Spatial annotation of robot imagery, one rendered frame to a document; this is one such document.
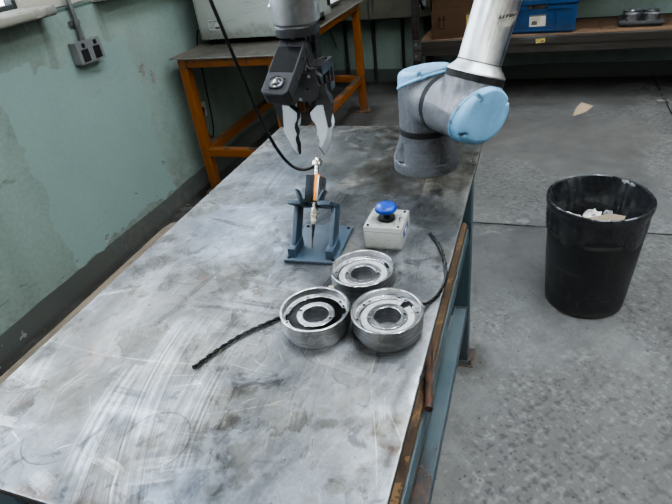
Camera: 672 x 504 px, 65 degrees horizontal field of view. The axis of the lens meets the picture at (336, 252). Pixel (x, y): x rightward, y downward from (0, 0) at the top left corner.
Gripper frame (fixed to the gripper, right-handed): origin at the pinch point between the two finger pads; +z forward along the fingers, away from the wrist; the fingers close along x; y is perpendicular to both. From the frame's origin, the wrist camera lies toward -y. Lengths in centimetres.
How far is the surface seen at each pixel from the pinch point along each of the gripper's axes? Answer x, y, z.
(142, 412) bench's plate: 11, -45, 18
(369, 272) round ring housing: -12.5, -12.2, 16.7
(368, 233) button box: -10.0, -2.4, 15.3
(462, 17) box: 6, 328, 41
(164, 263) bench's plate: 28.2, -12.5, 18.6
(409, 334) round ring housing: -22.2, -27.6, 15.3
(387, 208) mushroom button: -13.3, -0.2, 11.1
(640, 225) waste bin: -74, 80, 59
